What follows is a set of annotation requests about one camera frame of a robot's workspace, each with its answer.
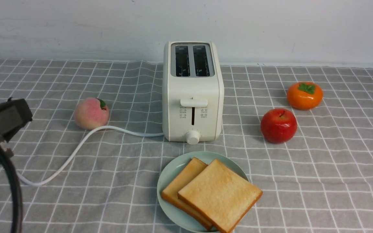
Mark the white two-slot toaster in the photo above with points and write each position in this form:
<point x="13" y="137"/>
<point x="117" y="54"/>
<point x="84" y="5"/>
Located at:
<point x="192" y="92"/>

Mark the pink fake peach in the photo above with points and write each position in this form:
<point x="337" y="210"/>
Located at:
<point x="91" y="113"/>

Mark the orange fake persimmon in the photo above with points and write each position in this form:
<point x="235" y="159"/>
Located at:
<point x="304" y="95"/>

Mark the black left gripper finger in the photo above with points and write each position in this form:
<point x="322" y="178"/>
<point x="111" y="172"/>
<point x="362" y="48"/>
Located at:
<point x="14" y="115"/>

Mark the red fake apple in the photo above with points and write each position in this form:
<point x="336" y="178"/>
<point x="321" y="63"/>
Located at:
<point x="278" y="125"/>

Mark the toast slice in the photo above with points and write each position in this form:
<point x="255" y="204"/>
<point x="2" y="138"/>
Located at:
<point x="220" y="195"/>
<point x="170" y="193"/>

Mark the grey checked tablecloth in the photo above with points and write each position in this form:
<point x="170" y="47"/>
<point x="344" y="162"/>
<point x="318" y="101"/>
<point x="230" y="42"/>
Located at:
<point x="320" y="181"/>

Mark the light green round plate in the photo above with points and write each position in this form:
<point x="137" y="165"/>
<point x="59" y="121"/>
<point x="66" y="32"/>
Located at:
<point x="172" y="169"/>

